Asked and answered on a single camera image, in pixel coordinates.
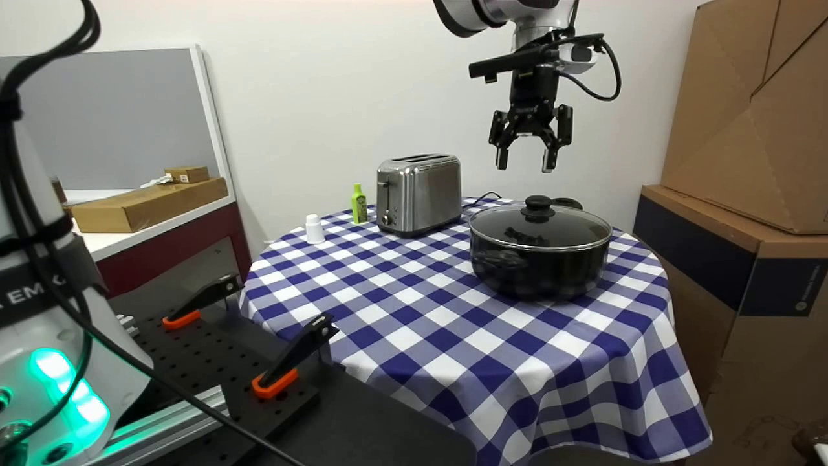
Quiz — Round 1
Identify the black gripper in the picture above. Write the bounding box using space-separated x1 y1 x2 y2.
486 64 576 176

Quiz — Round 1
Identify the glass lid with black knob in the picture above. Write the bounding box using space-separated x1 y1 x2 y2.
471 195 612 255

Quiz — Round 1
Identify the black cooking pot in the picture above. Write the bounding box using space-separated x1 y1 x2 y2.
466 196 616 303

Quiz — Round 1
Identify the silver two-slot toaster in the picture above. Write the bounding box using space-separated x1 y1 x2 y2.
373 154 462 239

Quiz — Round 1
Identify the small green bottle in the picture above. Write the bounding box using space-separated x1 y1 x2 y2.
347 181 369 226

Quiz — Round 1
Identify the blue white checkered tablecloth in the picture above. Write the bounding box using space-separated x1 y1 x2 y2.
237 193 717 466

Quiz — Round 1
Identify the small white cup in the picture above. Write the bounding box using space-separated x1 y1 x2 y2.
303 212 328 246

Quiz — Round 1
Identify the large brown cardboard box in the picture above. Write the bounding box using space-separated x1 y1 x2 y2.
658 0 828 239

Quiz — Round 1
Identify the brown crate with navy panel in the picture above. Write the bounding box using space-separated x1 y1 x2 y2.
632 181 828 466

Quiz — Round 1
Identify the cabinet with red side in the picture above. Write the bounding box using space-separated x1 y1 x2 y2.
61 185 254 300

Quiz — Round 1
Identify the black perforated breadboard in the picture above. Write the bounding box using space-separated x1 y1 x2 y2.
101 268 347 466

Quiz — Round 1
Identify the flat wooden box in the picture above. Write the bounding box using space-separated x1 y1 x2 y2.
65 167 231 233

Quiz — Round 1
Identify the thin black toaster cord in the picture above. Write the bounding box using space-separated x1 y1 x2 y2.
462 189 509 212

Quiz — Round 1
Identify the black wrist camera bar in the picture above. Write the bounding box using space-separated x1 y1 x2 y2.
466 32 606 83

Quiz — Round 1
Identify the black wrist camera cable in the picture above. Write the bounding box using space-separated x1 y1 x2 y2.
553 37 624 103

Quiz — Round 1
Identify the black clamp with orange handle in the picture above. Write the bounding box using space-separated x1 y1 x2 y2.
252 313 341 402
160 273 242 334

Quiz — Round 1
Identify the grey whiteboard with white frame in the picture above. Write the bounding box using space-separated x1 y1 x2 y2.
0 48 254 261

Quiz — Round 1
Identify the aluminium profile rail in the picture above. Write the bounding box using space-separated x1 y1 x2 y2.
86 385 237 466

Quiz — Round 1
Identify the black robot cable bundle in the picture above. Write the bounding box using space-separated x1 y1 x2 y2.
0 0 308 466

